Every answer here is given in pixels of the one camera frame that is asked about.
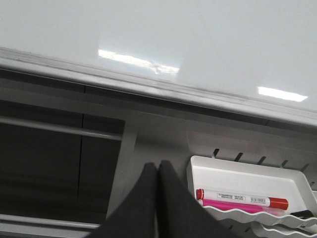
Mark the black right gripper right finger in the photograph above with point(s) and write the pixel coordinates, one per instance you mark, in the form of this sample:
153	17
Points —
179	215

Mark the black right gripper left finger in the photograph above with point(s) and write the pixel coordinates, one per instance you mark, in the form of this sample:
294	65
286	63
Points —
134	217

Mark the pink highlighter pen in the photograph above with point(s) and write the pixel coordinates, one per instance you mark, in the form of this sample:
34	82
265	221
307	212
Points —
252	209

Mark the red capped white marker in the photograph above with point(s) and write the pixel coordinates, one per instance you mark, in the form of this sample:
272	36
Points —
272	202

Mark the white marker tray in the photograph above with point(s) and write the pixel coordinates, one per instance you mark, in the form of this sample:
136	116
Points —
251	179

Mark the black capped marker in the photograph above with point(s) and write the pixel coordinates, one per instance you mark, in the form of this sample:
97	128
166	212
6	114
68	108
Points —
304	214

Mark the white whiteboard with aluminium frame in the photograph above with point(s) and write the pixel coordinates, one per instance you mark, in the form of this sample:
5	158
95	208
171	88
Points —
251	57

